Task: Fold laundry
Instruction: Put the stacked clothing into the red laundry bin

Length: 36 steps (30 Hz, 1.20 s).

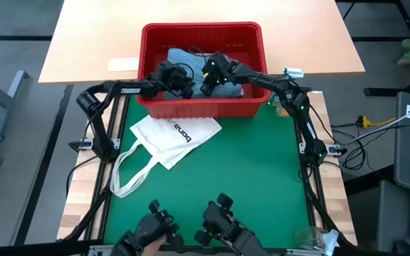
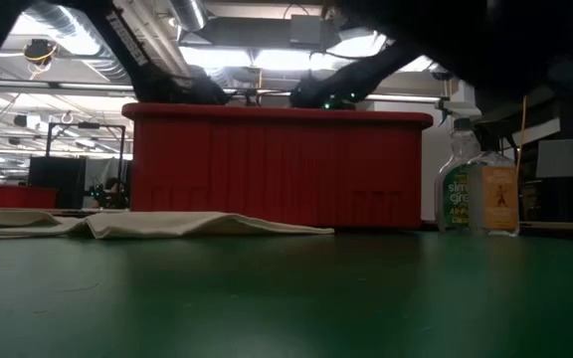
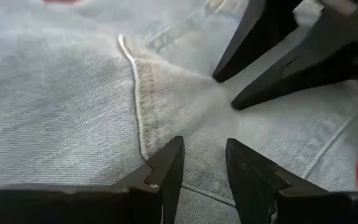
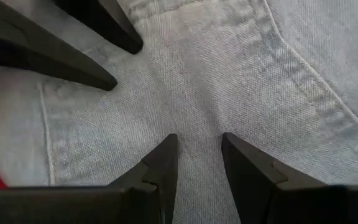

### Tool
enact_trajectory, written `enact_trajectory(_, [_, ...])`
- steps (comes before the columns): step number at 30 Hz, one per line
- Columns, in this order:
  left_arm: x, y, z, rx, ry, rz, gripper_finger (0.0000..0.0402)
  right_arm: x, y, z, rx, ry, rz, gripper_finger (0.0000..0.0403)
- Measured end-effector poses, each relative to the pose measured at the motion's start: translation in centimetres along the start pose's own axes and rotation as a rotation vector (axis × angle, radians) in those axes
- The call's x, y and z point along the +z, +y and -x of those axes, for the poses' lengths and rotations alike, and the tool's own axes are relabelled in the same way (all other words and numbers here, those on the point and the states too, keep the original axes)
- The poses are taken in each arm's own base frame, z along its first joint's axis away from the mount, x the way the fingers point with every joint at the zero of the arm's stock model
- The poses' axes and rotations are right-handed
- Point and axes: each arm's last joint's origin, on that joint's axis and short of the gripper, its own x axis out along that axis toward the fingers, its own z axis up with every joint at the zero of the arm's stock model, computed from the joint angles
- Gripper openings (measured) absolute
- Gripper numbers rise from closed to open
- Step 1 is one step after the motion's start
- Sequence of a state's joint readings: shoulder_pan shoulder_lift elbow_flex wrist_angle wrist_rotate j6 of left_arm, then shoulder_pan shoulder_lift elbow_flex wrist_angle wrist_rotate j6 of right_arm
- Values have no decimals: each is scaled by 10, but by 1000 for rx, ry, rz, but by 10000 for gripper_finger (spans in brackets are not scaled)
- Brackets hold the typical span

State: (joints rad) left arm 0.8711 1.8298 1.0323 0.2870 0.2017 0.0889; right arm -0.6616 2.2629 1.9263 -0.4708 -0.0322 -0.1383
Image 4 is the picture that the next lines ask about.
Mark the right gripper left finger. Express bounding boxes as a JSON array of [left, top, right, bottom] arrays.
[[0, 133, 179, 224]]

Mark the blue denim garment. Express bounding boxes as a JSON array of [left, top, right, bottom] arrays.
[[0, 0, 358, 224]]

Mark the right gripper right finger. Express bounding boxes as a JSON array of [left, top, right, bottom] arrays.
[[221, 132, 358, 224]]

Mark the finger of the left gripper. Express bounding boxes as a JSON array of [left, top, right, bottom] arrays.
[[0, 0, 118, 92], [53, 0, 144, 55]]

